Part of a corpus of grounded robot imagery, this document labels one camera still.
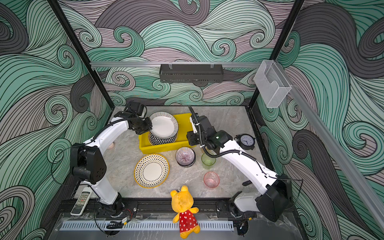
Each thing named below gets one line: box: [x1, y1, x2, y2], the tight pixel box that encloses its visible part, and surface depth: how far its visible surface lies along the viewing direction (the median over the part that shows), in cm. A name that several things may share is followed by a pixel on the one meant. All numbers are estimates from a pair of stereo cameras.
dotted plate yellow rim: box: [134, 153, 170, 189], surface depth 87 cm
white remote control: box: [70, 191, 92, 216], surface depth 76 cm
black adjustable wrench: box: [242, 180, 253, 187], surface depth 83 cm
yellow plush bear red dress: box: [170, 185, 200, 239], surface depth 70 cm
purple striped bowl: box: [175, 146, 196, 168], surface depth 89 cm
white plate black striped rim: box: [149, 111, 179, 139], surface depth 97 cm
